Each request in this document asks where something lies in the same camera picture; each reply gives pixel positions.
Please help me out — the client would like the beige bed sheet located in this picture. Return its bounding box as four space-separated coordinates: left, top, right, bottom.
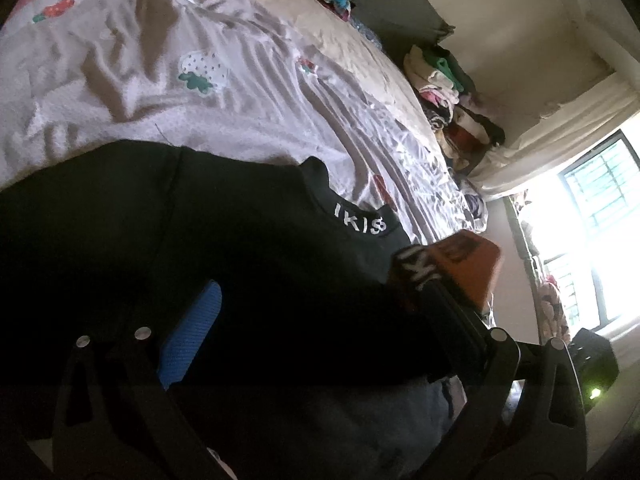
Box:
256 0 442 156

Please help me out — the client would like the mixed folded clothes pile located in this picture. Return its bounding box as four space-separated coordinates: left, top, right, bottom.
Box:
402 46 506 176

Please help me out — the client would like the barred window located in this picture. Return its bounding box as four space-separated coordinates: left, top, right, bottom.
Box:
509 130 639 334

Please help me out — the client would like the black IKISS sweatshirt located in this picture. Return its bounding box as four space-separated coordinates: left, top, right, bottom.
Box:
1 141 457 479

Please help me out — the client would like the strawberry print lilac quilt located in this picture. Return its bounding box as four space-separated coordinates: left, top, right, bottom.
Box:
1 0 488 243

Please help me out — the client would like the cream curtain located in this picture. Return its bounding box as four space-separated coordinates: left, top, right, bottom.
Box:
466 0 640 202

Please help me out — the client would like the grey headboard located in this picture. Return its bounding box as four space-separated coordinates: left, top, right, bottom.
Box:
352 0 454 67

